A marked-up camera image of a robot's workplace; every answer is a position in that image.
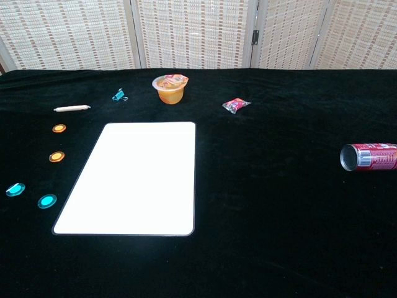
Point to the black velvet tablecloth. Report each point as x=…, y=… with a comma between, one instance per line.
x=279, y=201

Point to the orange disc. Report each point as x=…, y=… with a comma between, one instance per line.
x=56, y=156
x=59, y=128

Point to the cyan disc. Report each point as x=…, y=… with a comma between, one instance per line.
x=15, y=189
x=47, y=201

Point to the teal binder clip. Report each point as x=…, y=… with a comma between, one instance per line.
x=118, y=95

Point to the orange jelly cup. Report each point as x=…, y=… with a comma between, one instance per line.
x=170, y=90

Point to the woven bamboo screen panel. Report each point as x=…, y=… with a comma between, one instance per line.
x=192, y=31
x=363, y=31
x=62, y=31
x=288, y=31

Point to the white wrapped stick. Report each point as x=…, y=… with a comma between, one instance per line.
x=72, y=108

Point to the red soda can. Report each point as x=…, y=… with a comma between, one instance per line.
x=369, y=157

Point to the red snack packet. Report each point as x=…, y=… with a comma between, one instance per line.
x=236, y=105

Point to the black screen hinge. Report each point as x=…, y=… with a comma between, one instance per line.
x=255, y=36

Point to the white rectangular board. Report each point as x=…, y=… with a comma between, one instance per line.
x=133, y=180

